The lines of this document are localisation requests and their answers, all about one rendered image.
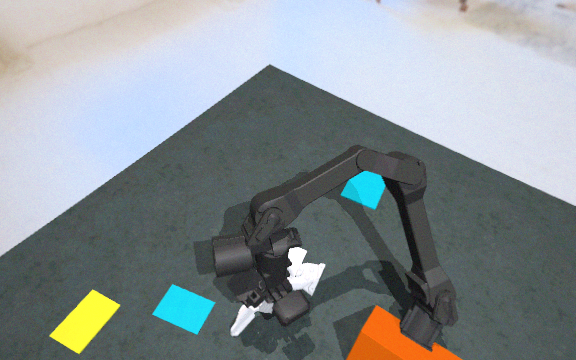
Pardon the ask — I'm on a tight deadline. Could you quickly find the cyan flat rectangular patch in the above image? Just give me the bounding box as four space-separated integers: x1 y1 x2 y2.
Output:
152 284 214 335

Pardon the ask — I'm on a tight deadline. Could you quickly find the yellow flat plate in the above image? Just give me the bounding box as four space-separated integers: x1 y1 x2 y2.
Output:
50 290 120 354

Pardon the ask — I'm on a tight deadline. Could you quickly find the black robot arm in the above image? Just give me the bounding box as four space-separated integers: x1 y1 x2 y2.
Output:
212 145 458 352

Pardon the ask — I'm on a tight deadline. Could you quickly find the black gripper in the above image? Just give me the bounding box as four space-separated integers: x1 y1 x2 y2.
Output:
254 255 310 327

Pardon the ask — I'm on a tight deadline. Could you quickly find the cyan flat square plate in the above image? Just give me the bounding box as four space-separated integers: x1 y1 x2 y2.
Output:
341 171 385 210

